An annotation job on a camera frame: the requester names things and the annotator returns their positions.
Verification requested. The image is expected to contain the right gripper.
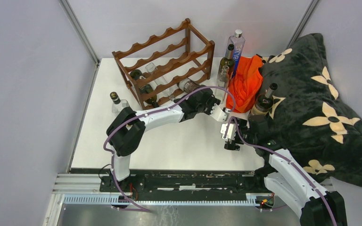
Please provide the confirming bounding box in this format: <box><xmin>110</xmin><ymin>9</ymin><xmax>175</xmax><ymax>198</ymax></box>
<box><xmin>224</xmin><ymin>116</ymin><xmax>257</xmax><ymax>151</ymax></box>

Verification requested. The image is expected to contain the small clear glass bottle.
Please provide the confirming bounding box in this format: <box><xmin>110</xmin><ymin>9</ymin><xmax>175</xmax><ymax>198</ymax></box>
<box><xmin>215</xmin><ymin>65</ymin><xmax>229</xmax><ymax>100</ymax></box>

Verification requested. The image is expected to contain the dark wine bottle silver neck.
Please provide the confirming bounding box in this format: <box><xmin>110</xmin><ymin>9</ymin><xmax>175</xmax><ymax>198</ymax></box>
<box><xmin>218</xmin><ymin>44</ymin><xmax>235</xmax><ymax>77</ymax></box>

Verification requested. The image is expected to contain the dark wine bottle brown label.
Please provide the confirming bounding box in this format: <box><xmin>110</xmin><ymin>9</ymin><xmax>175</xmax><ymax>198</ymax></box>
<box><xmin>248</xmin><ymin>83</ymin><xmax>278</xmax><ymax>118</ymax></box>

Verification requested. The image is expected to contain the tall clear glass bottle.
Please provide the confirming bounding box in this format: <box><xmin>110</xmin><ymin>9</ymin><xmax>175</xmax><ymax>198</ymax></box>
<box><xmin>145</xmin><ymin>62</ymin><xmax>175</xmax><ymax>101</ymax></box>

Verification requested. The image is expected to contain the blue square glass bottle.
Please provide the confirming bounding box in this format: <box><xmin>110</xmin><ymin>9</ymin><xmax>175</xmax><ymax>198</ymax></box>
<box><xmin>228</xmin><ymin>29</ymin><xmax>245</xmax><ymax>78</ymax></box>

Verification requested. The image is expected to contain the dark green wine bottle labelled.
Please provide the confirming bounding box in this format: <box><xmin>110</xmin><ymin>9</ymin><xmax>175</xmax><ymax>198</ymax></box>
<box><xmin>130</xmin><ymin>69</ymin><xmax>159</xmax><ymax>108</ymax></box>

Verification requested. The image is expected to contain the clear square bottle black cap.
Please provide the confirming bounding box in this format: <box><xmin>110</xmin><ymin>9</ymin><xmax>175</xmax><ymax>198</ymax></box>
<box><xmin>110</xmin><ymin>92</ymin><xmax>130</xmax><ymax>117</ymax></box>

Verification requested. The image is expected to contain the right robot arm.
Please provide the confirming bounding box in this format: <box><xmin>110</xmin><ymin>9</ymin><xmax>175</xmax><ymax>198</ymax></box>
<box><xmin>220</xmin><ymin>116</ymin><xmax>347</xmax><ymax>226</ymax></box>

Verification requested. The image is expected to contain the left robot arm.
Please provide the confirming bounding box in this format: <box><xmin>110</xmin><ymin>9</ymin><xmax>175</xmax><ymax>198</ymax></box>
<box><xmin>104</xmin><ymin>86</ymin><xmax>229</xmax><ymax>192</ymax></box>

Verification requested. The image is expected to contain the brown wooden wine rack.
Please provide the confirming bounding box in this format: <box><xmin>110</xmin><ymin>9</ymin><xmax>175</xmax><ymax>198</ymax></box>
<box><xmin>112</xmin><ymin>18</ymin><xmax>215</xmax><ymax>110</ymax></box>

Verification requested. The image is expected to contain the orange cloth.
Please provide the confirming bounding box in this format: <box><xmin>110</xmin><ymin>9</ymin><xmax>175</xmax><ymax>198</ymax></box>
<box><xmin>228</xmin><ymin>55</ymin><xmax>263</xmax><ymax>113</ymax></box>

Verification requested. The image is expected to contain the black floral blanket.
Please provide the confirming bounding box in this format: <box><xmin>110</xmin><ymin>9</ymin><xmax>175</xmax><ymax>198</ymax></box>
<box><xmin>258</xmin><ymin>33</ymin><xmax>362</xmax><ymax>187</ymax></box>

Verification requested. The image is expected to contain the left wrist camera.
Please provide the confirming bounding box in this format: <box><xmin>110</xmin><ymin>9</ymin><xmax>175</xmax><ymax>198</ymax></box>
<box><xmin>209</xmin><ymin>104</ymin><xmax>231</xmax><ymax>122</ymax></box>

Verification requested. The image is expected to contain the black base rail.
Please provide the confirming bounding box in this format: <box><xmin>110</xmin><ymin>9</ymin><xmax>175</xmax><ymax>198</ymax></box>
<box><xmin>98</xmin><ymin>169</ymin><xmax>274</xmax><ymax>208</ymax></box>

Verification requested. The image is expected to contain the left aluminium corner post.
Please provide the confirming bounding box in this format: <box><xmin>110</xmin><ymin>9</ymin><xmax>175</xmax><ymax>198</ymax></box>
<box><xmin>58</xmin><ymin>0</ymin><xmax>101</xmax><ymax>66</ymax></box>

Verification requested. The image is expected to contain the aluminium corner post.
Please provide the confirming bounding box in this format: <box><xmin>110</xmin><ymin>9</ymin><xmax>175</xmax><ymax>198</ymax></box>
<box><xmin>58</xmin><ymin>0</ymin><xmax>101</xmax><ymax>66</ymax></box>
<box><xmin>287</xmin><ymin>0</ymin><xmax>320</xmax><ymax>48</ymax></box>

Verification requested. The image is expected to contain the right aluminium corner post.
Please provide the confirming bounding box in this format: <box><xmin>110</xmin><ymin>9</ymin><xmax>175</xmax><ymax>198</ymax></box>
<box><xmin>287</xmin><ymin>0</ymin><xmax>320</xmax><ymax>48</ymax></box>

